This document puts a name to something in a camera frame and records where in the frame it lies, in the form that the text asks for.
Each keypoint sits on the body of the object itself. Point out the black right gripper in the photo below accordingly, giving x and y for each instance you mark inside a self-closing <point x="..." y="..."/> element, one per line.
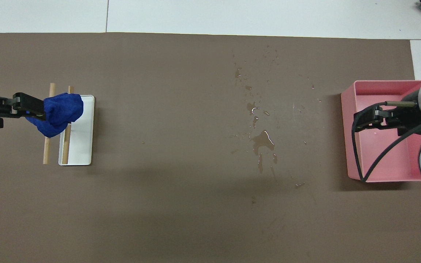
<point x="408" y="115"/>

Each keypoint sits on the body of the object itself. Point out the blue towel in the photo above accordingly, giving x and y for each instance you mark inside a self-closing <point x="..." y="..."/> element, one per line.
<point x="59" y="111"/>

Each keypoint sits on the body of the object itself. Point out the white towel rack base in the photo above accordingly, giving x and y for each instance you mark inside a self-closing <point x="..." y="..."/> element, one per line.
<point x="82" y="138"/>

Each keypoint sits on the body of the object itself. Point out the spilled water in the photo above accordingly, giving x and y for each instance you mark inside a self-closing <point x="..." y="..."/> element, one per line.
<point x="262" y="140"/>

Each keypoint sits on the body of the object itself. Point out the wooden rack rod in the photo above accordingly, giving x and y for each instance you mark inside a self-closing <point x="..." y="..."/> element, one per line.
<point x="46" y="149"/>

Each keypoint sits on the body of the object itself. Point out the pink plastic bin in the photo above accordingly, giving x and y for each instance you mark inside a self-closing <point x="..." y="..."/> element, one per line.
<point x="386" y="160"/>

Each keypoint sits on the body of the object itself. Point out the brown table mat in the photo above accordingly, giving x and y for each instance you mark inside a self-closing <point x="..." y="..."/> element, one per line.
<point x="181" y="182"/>

